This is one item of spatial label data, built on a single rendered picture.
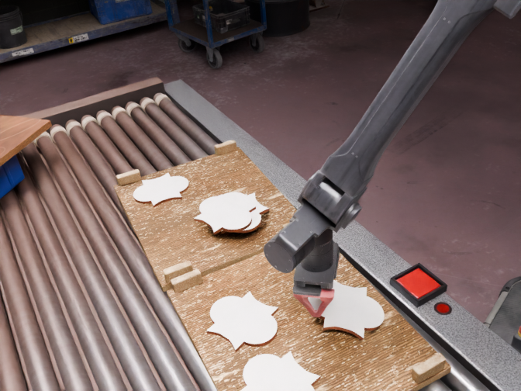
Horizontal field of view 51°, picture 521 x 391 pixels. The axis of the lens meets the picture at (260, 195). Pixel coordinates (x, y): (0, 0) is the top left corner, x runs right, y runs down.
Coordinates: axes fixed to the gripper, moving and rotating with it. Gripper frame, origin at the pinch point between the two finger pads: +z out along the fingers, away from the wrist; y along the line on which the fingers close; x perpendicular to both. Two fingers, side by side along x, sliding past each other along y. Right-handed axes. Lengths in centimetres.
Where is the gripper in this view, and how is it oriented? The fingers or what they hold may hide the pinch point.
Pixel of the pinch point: (318, 299)
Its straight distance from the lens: 100.7
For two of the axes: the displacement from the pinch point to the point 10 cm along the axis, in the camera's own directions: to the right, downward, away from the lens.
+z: 1.0, 8.1, 5.7
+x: -9.7, -0.4, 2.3
